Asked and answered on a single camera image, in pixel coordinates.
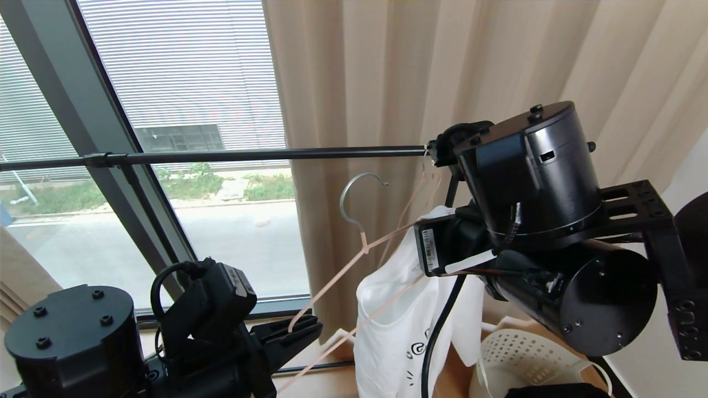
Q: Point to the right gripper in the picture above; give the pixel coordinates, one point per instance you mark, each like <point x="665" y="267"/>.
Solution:
<point x="581" y="293"/>

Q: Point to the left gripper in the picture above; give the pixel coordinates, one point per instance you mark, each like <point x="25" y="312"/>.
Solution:
<point x="221" y="370"/>

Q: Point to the pink clothes hanger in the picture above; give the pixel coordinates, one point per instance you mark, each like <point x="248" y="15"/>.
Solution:
<point x="332" y="282"/>
<point x="405" y="210"/>

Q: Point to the white printed t-shirt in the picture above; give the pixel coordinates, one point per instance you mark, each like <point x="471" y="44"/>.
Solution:
<point x="387" y="342"/>

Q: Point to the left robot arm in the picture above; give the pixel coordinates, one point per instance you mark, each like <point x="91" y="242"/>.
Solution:
<point x="72" y="342"/>

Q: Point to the white laundry basket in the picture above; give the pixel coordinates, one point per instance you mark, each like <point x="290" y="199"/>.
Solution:
<point x="520" y="354"/>

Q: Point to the black clothes rack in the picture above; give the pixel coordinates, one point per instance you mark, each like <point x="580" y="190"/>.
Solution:
<point x="276" y="153"/>

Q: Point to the black garment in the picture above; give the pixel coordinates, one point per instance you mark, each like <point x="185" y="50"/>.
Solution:
<point x="553" y="391"/>

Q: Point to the beige curtain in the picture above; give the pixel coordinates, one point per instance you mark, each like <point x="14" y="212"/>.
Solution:
<point x="387" y="83"/>
<point x="22" y="276"/>

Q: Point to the window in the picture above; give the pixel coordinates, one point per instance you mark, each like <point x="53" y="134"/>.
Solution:
<point x="193" y="83"/>

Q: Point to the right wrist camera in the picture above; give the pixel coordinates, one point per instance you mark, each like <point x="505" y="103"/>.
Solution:
<point x="459" y="141"/>

